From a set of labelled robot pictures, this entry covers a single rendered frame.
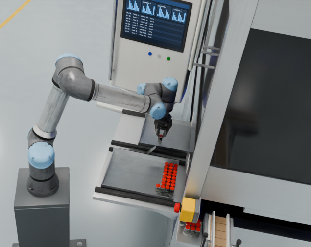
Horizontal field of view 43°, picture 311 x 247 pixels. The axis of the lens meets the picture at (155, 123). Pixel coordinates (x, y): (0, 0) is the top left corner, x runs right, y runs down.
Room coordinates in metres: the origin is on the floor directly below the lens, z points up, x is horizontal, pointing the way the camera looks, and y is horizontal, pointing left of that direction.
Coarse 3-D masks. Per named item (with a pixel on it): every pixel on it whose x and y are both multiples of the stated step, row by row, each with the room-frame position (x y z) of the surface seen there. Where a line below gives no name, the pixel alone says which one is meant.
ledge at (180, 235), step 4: (180, 228) 1.11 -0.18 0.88; (200, 228) 1.12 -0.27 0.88; (180, 232) 1.09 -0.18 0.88; (200, 232) 1.10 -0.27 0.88; (176, 236) 1.07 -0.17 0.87; (180, 236) 1.07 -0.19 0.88; (184, 236) 1.07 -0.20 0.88; (188, 236) 1.07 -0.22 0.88; (192, 236) 1.08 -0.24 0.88; (200, 236) 1.08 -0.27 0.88; (176, 240) 1.04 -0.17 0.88; (180, 240) 1.05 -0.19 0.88; (184, 240) 1.05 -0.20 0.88; (188, 240) 1.05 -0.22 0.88; (192, 240) 1.06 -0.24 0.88; (196, 240) 1.06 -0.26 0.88; (200, 240) 1.06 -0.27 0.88; (180, 244) 1.04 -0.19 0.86; (184, 244) 1.04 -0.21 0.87; (188, 244) 1.04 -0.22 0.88; (192, 244) 1.04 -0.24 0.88; (196, 244) 1.04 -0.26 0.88; (200, 244) 1.04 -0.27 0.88
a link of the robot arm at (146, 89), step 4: (140, 84) 1.59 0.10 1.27; (144, 84) 1.59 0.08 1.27; (148, 84) 1.60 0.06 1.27; (152, 84) 1.60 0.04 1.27; (156, 84) 1.61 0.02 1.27; (160, 84) 1.62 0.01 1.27; (140, 88) 1.57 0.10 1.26; (144, 88) 1.57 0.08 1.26; (148, 88) 1.57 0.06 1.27; (152, 88) 1.57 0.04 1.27; (156, 88) 1.59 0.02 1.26; (160, 88) 1.59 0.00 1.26; (140, 92) 1.55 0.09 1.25; (144, 92) 1.56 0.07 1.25; (148, 92) 1.54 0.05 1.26; (152, 92) 1.54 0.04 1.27; (156, 92) 1.55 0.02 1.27; (160, 92) 1.58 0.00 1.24; (160, 96) 1.55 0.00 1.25
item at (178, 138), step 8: (144, 120) 1.78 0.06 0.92; (152, 120) 1.84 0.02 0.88; (176, 120) 1.84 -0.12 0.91; (144, 128) 1.75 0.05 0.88; (152, 128) 1.76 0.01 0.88; (176, 128) 1.80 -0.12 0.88; (184, 128) 1.81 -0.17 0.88; (144, 136) 1.68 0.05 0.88; (152, 136) 1.69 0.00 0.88; (168, 136) 1.71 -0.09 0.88; (176, 136) 1.73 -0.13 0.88; (184, 136) 1.74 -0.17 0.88; (144, 144) 1.59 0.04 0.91; (152, 144) 1.59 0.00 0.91; (160, 144) 1.64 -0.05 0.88; (168, 144) 1.65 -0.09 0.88; (176, 144) 1.66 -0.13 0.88; (184, 144) 1.67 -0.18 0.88; (184, 152) 1.58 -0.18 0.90
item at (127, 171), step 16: (112, 160) 1.45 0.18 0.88; (128, 160) 1.47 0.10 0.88; (144, 160) 1.49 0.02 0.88; (160, 160) 1.50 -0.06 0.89; (176, 160) 1.49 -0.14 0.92; (112, 176) 1.34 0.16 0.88; (128, 176) 1.36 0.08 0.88; (144, 176) 1.38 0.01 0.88; (160, 176) 1.40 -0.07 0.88; (176, 176) 1.41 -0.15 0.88; (128, 192) 1.25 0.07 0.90; (144, 192) 1.28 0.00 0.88
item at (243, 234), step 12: (168, 228) 1.55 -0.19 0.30; (240, 228) 1.16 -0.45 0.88; (252, 228) 1.17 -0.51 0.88; (264, 228) 1.18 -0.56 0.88; (276, 228) 1.19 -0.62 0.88; (288, 228) 1.21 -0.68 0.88; (168, 240) 1.37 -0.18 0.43; (252, 240) 1.16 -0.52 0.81; (264, 240) 1.16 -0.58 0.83; (276, 240) 1.16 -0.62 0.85; (288, 240) 1.15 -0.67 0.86; (300, 240) 1.15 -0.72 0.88
